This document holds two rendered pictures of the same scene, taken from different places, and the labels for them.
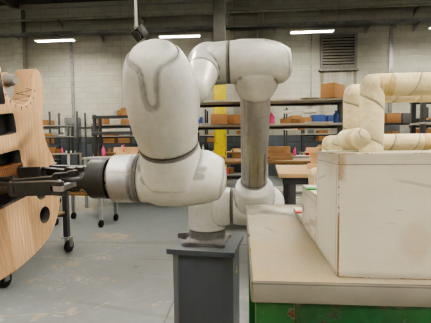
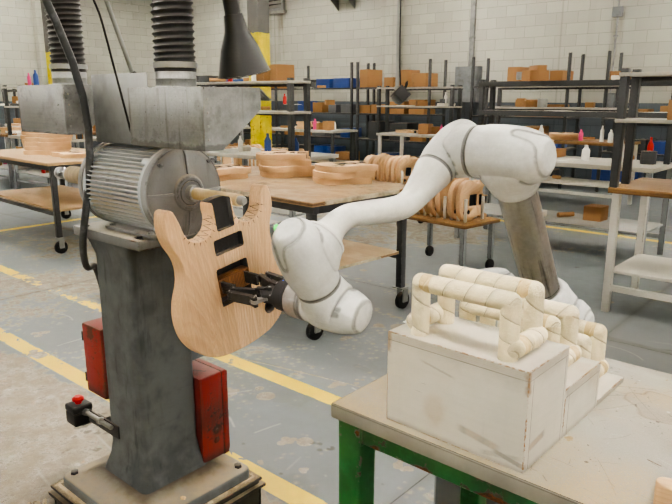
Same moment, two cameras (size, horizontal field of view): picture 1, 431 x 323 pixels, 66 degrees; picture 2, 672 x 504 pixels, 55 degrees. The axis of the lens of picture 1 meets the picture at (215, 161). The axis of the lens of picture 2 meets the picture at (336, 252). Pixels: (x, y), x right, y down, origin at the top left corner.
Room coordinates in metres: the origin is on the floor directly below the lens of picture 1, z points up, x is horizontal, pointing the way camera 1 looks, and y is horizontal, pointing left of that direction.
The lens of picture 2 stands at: (-0.48, -0.73, 1.51)
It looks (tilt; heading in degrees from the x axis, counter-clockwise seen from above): 14 degrees down; 36
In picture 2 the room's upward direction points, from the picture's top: straight up
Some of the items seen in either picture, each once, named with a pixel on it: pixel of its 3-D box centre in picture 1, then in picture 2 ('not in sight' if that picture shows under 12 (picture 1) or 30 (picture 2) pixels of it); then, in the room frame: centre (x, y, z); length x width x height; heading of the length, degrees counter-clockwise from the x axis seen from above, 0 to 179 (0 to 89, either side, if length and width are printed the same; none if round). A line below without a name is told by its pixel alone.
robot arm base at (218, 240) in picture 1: (202, 234); not in sight; (1.41, 0.06, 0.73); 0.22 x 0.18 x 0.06; 78
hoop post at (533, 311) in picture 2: not in sight; (532, 317); (0.53, -0.40, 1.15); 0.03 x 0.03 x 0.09
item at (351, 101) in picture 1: (353, 122); (446, 297); (0.55, -0.23, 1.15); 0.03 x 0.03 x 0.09
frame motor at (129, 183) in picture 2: not in sight; (150, 186); (0.73, 0.83, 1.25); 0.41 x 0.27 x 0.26; 85
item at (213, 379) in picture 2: not in sight; (193, 397); (0.89, 0.88, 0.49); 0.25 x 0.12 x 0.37; 85
